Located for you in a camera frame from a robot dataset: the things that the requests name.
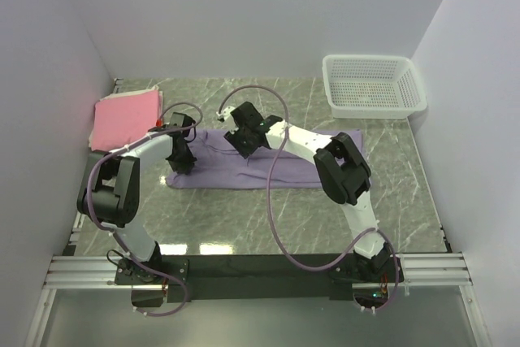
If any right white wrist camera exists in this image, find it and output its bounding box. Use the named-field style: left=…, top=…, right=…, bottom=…
left=216, top=106, right=235, bottom=123

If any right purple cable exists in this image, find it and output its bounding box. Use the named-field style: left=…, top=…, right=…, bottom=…
left=218, top=85, right=401, bottom=314

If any purple t shirt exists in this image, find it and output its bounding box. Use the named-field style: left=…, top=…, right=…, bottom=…
left=165, top=127, right=367, bottom=190

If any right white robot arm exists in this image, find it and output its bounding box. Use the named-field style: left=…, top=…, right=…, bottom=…
left=217, top=102, right=392, bottom=283

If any purple cable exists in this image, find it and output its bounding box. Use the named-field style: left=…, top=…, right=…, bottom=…
left=218, top=85, right=401, bottom=314
left=84, top=102, right=204, bottom=283

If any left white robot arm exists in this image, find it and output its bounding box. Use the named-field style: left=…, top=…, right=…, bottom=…
left=76, top=112, right=198, bottom=284

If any aluminium table edge rail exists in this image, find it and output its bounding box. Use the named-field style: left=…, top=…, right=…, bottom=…
left=24, top=78, right=123, bottom=347

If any white perforated plastic basket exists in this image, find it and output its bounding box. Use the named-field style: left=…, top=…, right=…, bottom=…
left=322, top=54, right=427, bottom=119

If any folded pink t shirt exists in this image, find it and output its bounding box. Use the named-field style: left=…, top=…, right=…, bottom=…
left=90, top=90, right=160, bottom=151

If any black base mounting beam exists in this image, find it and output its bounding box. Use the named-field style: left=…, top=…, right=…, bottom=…
left=114, top=252, right=407, bottom=308

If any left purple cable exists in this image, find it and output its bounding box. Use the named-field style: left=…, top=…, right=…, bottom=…
left=84, top=102, right=204, bottom=283

